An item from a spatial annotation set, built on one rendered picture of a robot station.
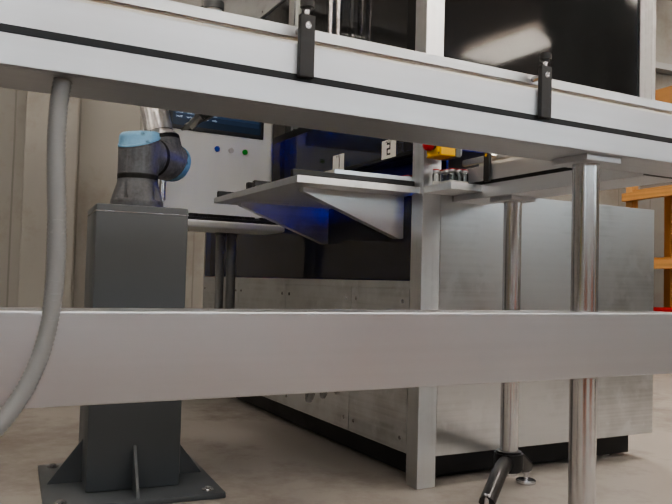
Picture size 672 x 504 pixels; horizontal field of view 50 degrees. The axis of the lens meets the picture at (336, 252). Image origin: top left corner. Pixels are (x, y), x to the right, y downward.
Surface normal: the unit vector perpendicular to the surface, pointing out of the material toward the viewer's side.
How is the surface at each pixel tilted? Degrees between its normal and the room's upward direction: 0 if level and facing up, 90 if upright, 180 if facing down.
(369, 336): 90
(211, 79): 90
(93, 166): 90
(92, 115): 90
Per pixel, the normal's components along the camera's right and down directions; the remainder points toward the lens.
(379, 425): -0.88, -0.04
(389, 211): 0.47, -0.02
